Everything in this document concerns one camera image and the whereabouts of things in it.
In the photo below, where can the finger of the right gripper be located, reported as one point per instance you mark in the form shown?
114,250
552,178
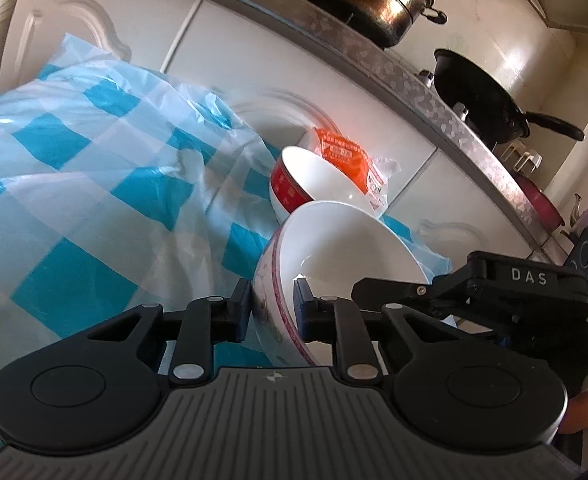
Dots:
446,295

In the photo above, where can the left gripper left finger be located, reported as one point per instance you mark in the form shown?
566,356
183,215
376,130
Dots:
101,386

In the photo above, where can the black frying pan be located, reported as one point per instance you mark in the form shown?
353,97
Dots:
492,114

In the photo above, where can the white cabinet doors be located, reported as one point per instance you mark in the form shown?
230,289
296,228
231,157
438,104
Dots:
254,70

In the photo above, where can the person's hand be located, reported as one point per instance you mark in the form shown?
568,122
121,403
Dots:
576,416

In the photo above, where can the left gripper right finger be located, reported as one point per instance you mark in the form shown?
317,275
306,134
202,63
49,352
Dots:
446,386

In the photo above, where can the orange white plastic packet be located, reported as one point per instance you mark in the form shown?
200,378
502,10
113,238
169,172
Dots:
369,173

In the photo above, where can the white clip holder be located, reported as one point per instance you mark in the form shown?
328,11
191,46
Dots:
517,157

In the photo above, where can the white bowl maroon rim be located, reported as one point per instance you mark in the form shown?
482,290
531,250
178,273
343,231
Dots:
333,246

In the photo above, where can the red white bowl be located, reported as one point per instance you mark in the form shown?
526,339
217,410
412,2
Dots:
301,176

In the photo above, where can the blue checkered tablecloth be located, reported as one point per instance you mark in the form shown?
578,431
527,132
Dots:
120,186

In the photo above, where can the grey steel countertop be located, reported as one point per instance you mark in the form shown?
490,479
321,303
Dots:
355,57

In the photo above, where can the red shallow bowl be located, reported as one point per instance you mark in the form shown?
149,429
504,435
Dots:
547,212

